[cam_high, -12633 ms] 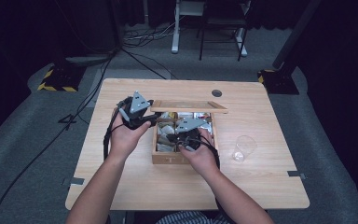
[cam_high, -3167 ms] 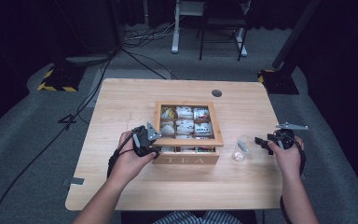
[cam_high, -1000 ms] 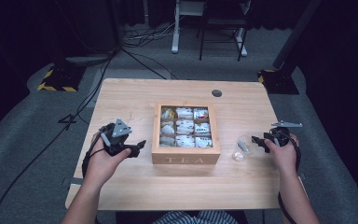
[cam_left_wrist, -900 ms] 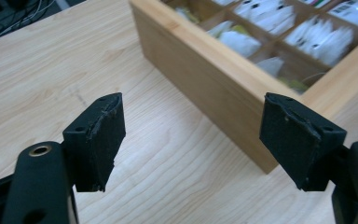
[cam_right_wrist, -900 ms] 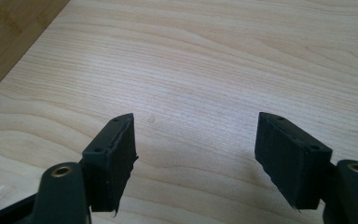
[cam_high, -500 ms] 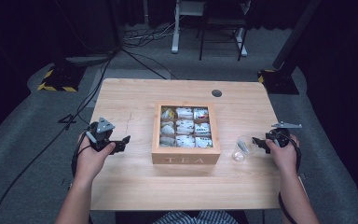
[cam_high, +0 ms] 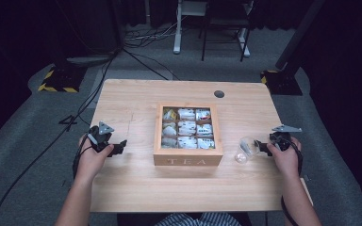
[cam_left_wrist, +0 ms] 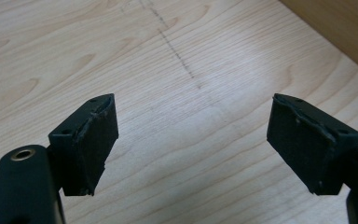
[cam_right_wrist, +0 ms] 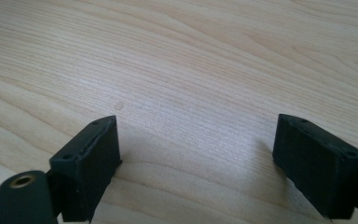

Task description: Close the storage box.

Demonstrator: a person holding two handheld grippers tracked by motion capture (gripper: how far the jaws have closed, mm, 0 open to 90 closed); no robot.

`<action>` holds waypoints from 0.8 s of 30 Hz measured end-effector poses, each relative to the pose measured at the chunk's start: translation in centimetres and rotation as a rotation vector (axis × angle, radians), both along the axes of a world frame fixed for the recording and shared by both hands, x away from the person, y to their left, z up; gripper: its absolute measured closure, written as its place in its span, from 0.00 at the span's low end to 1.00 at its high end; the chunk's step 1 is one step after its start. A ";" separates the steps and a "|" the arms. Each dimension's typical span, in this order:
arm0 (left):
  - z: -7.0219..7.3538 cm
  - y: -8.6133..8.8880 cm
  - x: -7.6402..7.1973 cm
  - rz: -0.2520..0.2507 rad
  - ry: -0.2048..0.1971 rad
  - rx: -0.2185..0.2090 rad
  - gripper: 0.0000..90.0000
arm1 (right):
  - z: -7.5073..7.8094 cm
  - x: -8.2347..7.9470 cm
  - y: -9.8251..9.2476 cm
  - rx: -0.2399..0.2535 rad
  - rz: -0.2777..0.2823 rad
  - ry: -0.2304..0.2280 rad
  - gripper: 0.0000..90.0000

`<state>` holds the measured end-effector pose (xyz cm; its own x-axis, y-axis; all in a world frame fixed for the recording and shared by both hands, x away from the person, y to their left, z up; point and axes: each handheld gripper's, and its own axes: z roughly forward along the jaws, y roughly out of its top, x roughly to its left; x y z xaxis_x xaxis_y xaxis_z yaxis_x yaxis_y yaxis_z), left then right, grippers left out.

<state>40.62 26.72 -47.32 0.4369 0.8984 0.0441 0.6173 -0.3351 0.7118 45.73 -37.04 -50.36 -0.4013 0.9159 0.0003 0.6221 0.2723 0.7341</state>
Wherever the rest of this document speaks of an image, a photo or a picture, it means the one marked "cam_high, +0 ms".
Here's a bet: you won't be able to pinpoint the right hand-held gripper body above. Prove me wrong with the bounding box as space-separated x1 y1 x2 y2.
268 124 303 152

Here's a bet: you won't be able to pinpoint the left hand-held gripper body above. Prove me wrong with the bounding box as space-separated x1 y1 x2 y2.
87 121 118 153

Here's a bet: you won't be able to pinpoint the clear glass cup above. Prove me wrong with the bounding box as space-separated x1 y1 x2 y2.
234 136 262 165

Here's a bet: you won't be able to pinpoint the person's right hand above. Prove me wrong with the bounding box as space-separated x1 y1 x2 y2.
267 137 303 181

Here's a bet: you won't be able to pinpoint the person's left hand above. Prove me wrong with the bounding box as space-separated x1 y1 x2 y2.
74 137 115 184

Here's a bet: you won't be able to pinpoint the striped stand base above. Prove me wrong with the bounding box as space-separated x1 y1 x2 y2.
37 64 88 94
260 69 304 96

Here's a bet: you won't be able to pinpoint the wooden tea box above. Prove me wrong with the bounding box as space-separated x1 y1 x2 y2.
153 103 224 167

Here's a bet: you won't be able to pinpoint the rows of white tea bags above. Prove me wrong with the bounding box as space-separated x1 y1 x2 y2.
161 107 216 150

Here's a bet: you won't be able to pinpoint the person's striped clothing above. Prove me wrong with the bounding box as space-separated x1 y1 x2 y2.
155 212 243 226

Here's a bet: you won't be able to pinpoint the black slanted pole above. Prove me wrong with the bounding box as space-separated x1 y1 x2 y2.
274 0 327 72

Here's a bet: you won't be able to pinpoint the black chair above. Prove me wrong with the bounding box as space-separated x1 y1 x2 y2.
200 0 255 63

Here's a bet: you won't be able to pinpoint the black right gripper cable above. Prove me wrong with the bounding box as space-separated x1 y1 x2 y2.
280 137 304 226

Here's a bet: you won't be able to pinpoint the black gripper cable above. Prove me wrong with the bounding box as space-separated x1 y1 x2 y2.
280 137 304 226
72 136 92 181

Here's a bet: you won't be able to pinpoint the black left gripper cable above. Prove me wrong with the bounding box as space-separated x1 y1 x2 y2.
72 136 92 181

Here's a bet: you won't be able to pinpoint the long black floor cable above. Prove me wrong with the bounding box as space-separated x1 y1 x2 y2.
0 51 119 226

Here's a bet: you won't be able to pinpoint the tangle of floor cables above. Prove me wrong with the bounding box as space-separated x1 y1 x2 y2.
123 22 178 50

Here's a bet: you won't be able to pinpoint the white desk frame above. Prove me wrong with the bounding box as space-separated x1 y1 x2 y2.
173 0 253 58

